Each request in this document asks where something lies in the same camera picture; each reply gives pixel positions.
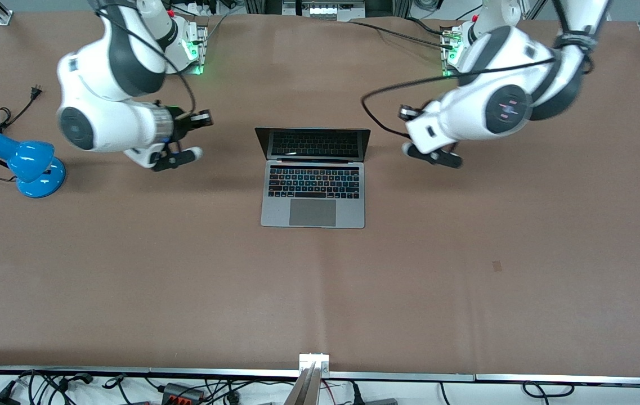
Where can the grey control box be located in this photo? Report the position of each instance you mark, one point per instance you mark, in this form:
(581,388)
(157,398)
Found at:
(325,11)

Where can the black orange connector box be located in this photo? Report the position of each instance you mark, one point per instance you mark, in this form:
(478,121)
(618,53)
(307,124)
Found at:
(182,394)

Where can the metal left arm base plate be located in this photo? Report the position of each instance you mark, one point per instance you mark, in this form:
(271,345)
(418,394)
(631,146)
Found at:
(444,53)

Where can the brown table mat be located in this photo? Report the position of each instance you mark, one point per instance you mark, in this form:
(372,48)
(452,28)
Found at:
(466,281)

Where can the metal table edge rail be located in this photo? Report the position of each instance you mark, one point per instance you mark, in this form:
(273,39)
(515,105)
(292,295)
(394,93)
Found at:
(410,376)

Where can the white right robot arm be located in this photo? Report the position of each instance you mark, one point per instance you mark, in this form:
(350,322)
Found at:
(89,79)

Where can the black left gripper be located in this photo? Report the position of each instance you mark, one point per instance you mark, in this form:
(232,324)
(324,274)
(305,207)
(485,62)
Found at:
(410,117)

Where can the grey adapter box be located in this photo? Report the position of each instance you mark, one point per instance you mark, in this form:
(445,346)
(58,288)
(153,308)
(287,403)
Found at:
(381,402)

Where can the aluminium profile beam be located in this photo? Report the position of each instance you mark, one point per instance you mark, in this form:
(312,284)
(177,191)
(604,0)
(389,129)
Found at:
(311,382)

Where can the blue desk lamp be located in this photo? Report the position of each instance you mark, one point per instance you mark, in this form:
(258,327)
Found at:
(30,163)

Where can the grey laptop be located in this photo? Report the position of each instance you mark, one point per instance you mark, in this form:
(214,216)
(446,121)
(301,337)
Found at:
(313,214)

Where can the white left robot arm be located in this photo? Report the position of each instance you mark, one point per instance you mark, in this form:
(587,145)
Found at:
(466,118)

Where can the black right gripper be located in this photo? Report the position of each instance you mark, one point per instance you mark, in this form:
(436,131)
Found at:
(182,125)

